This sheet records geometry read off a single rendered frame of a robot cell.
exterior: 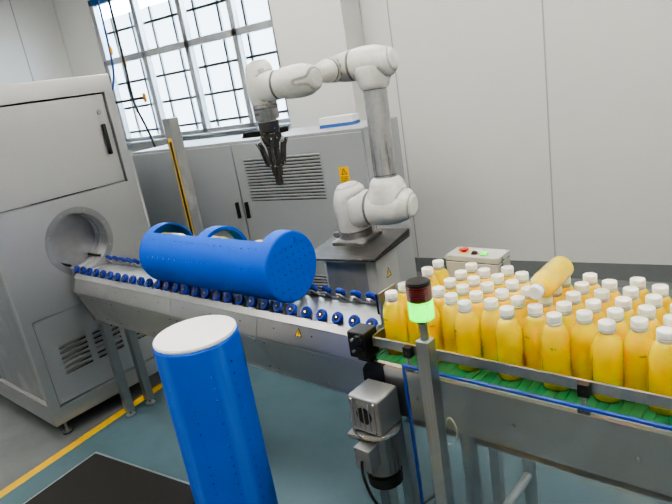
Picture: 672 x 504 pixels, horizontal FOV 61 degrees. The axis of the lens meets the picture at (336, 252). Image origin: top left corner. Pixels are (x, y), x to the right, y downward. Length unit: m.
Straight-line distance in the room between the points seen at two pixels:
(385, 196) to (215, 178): 2.13
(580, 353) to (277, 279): 1.12
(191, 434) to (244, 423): 0.17
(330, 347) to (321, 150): 1.94
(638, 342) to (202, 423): 1.29
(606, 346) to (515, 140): 3.19
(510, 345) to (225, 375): 0.89
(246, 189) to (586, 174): 2.45
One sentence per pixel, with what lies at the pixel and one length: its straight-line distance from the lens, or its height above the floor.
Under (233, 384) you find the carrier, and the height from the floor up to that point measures 0.87.
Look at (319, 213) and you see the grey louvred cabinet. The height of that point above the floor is 0.91.
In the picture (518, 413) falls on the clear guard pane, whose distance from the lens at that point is 1.58.
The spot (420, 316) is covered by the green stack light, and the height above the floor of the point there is 1.18.
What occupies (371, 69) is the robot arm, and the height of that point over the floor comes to 1.77.
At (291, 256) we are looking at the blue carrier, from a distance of 2.24.
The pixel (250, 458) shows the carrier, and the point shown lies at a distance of 2.09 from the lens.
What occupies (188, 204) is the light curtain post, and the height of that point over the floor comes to 1.24.
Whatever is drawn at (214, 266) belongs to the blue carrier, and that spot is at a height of 1.12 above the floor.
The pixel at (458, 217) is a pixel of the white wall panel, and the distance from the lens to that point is 4.86.
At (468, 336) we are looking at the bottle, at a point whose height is 1.01.
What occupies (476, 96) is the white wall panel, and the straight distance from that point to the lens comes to 4.62.
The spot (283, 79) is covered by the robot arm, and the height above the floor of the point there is 1.78.
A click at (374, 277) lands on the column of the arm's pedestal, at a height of 0.88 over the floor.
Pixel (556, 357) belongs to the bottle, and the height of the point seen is 1.00.
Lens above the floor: 1.76
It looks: 17 degrees down
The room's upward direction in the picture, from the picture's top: 9 degrees counter-clockwise
